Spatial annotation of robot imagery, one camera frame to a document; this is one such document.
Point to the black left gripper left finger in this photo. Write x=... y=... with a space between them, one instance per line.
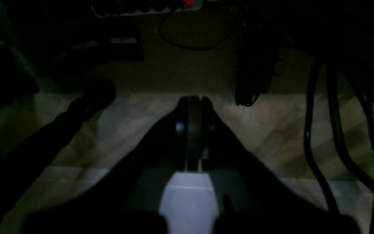
x=127 y=199

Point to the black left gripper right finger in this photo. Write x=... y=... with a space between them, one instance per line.
x=253 y=199

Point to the black table leg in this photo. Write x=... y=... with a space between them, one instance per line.
x=257 y=58

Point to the white power strip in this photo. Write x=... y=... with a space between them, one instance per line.
x=115 y=8

